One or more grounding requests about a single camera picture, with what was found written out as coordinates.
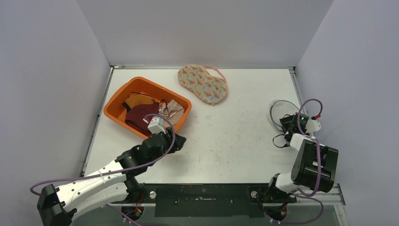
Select dark red bra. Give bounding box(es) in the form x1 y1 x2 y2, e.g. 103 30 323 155
122 100 160 136

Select orange bra black straps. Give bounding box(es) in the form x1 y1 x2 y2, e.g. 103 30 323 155
122 92 157 113

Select floral padded bra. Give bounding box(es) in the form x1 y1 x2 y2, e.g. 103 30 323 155
177 65 228 105

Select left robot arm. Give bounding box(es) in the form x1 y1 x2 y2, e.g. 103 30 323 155
37 129 187 226

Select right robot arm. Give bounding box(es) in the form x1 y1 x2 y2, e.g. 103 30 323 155
266 113 339 202

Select beige crumpled garment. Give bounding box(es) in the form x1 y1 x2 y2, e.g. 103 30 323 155
158 99 185 126

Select orange plastic tub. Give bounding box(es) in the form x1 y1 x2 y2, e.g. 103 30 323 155
104 77 192 138

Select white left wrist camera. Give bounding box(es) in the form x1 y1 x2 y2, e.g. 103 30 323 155
147 116 166 134

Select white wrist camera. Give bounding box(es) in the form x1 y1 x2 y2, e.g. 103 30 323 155
147 116 166 134
305 119 321 133

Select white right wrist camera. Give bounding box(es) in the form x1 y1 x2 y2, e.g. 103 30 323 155
305 119 321 133

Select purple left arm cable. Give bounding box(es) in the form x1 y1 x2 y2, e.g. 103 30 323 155
30 113 177 196

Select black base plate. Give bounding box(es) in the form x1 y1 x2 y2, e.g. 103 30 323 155
120 183 297 218

